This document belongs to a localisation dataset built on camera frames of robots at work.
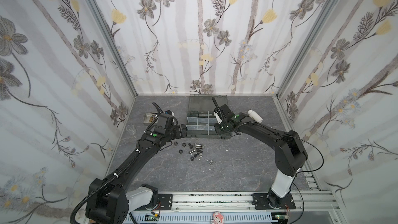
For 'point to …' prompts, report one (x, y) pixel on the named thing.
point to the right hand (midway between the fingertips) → (219, 126)
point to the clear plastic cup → (131, 129)
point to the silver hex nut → (211, 162)
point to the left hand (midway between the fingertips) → (182, 129)
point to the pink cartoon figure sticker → (218, 218)
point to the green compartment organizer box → (201, 120)
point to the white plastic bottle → (255, 115)
